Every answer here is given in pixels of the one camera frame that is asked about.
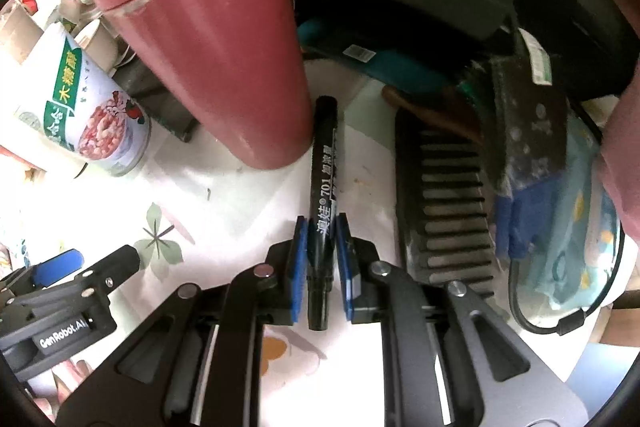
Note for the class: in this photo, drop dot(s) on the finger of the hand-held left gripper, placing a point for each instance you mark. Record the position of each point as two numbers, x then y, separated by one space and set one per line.
55 268
117 262

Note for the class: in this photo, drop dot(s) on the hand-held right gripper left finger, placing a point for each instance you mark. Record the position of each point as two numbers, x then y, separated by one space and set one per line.
299 277

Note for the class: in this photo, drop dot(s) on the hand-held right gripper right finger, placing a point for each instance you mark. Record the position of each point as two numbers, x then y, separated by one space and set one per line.
347 277

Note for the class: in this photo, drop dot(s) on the black marker pen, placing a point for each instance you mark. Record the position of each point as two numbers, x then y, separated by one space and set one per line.
325 187

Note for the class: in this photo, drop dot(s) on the black comb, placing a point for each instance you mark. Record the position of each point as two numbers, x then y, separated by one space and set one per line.
407 207

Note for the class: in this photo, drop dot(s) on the white labelled food can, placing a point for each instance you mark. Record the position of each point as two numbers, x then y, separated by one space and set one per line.
100 117

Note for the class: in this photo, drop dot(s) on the teal flat case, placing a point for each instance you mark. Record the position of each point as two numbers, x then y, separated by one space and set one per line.
395 67

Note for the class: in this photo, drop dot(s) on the dark glitter blue pouch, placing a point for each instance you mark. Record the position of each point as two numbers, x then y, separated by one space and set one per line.
530 142

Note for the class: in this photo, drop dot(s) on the dark red thermos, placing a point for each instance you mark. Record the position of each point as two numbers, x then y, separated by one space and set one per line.
225 57

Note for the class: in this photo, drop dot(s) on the light blue patterned pouch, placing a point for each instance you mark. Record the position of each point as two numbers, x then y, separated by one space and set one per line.
575 217

